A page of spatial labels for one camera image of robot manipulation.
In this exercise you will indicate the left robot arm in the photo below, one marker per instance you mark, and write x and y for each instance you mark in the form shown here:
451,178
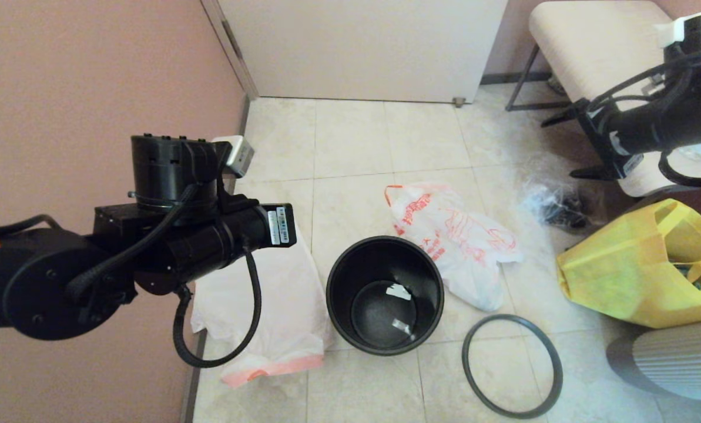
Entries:
50,282

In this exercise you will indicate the white door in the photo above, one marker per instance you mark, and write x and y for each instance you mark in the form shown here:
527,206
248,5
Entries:
362,47

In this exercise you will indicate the small metal door stop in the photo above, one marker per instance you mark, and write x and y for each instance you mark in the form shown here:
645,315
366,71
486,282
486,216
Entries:
458,103

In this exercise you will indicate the grey ribbed robot base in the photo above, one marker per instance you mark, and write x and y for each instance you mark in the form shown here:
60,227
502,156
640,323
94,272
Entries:
679,364

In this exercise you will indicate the clear bag with dark contents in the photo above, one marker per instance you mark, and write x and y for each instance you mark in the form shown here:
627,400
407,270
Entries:
556,208

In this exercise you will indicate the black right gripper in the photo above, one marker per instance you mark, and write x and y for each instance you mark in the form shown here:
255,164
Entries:
623,138

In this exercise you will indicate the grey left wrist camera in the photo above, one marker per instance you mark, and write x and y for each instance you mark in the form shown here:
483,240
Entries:
238,155

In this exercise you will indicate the yellow fabric tote bag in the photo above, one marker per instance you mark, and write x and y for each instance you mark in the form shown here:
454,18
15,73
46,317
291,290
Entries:
620,276

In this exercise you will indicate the beige door frame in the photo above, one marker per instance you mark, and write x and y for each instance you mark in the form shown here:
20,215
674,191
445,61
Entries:
230,47

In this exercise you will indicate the white red-printed plastic bag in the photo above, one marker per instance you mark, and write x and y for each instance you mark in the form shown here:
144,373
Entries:
462,247

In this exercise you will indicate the beige wooden table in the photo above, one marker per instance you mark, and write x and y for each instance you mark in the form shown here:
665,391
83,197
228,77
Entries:
591,47

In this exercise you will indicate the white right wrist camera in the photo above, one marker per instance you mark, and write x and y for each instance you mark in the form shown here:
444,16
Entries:
673,30

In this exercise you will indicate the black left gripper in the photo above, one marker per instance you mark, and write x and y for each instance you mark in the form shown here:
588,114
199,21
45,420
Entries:
247,235

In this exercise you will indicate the white paper scrap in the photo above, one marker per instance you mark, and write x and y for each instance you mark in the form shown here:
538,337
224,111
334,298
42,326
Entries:
402,325
398,291

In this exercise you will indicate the black round trash bin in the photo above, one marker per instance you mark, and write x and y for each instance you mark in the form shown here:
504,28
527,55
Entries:
338,294

